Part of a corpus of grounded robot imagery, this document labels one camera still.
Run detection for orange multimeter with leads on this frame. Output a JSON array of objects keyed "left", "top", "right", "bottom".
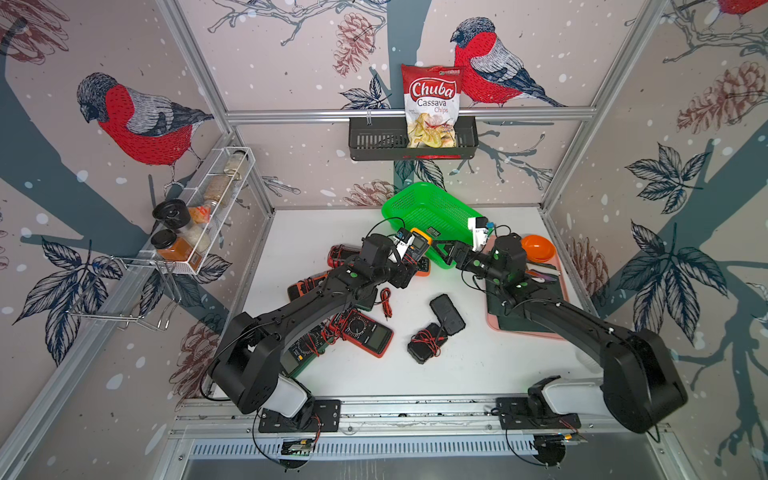
[{"left": 415, "top": 256, "right": 431, "bottom": 277}]

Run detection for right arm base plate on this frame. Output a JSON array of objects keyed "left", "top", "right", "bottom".
[{"left": 493, "top": 395, "right": 581, "bottom": 431}]

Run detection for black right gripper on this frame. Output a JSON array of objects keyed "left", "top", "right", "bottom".
[{"left": 431, "top": 242, "right": 507, "bottom": 289}]

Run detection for red black large multimeter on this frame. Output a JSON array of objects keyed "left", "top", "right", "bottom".
[{"left": 328, "top": 309, "right": 393, "bottom": 358}]

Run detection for black lid spice jar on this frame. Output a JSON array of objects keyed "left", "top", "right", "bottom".
[{"left": 152, "top": 199, "right": 191, "bottom": 230}]

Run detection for black case with leads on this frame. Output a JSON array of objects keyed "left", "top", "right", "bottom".
[{"left": 407, "top": 323, "right": 448, "bottom": 365}]

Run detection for wire hook rack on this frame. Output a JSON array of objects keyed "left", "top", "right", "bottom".
[{"left": 69, "top": 255, "right": 181, "bottom": 332}]

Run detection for orange bowl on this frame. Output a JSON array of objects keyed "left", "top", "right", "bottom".
[{"left": 521, "top": 235, "right": 557, "bottom": 264}]

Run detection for orange spice jar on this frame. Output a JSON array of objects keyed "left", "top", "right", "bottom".
[{"left": 150, "top": 229, "right": 194, "bottom": 262}]

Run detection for black flat case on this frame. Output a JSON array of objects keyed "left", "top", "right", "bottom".
[{"left": 429, "top": 294, "right": 466, "bottom": 336}]

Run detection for Chuba cassava chips bag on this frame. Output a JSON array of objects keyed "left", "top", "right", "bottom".
[{"left": 401, "top": 65, "right": 462, "bottom": 148}]

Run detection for green plastic basket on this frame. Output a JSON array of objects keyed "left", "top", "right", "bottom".
[{"left": 382, "top": 183, "right": 485, "bottom": 269}]

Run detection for white wire spice rack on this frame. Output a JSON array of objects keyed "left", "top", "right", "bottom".
[{"left": 152, "top": 146, "right": 254, "bottom": 275}]

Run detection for loose red black leads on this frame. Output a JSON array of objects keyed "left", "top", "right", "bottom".
[{"left": 379, "top": 288, "right": 393, "bottom": 320}]

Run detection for black multimeter face down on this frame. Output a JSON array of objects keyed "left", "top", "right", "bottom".
[{"left": 352, "top": 286, "right": 378, "bottom": 312}]

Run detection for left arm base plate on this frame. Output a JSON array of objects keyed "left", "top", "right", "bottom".
[{"left": 258, "top": 397, "right": 341, "bottom": 433}]

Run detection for knife on board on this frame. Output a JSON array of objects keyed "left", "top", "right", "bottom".
[{"left": 526, "top": 270, "right": 560, "bottom": 283}]

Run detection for black wall basket shelf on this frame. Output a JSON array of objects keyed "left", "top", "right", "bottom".
[{"left": 348, "top": 117, "right": 479, "bottom": 161}]

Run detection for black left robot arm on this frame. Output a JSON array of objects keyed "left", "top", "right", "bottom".
[{"left": 208, "top": 234, "right": 430, "bottom": 414}]

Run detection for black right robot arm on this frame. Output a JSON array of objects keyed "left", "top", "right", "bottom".
[{"left": 431, "top": 217, "right": 688, "bottom": 433}]

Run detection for green multimeter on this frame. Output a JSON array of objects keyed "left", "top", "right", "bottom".
[{"left": 281, "top": 325, "right": 328, "bottom": 378}]

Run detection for yellow multimeter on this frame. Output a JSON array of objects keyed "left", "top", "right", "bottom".
[{"left": 398, "top": 228, "right": 432, "bottom": 263}]

